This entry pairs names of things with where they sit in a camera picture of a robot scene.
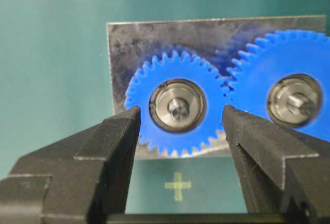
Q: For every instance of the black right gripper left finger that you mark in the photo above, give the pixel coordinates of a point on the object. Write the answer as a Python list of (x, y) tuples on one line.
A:
[(80, 179)]

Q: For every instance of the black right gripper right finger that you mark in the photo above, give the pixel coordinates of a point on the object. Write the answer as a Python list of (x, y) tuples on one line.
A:
[(280, 170)]

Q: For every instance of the large gear threaded shaft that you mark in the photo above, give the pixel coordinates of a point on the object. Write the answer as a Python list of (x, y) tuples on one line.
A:
[(299, 104)]

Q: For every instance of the small blue plastic gear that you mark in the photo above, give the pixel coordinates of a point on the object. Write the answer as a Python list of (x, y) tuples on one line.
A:
[(179, 75)]

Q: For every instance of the metal base plate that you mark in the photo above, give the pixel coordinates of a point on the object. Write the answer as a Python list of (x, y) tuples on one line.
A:
[(218, 41)]

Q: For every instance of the yellow cross tape mark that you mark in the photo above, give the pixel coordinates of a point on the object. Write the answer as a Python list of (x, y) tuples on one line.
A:
[(178, 185)]

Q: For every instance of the small gear threaded shaft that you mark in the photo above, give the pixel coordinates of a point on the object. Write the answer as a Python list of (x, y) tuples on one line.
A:
[(179, 109)]

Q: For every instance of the large blue plastic gear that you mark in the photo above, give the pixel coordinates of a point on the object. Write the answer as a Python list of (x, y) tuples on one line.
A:
[(278, 65)]

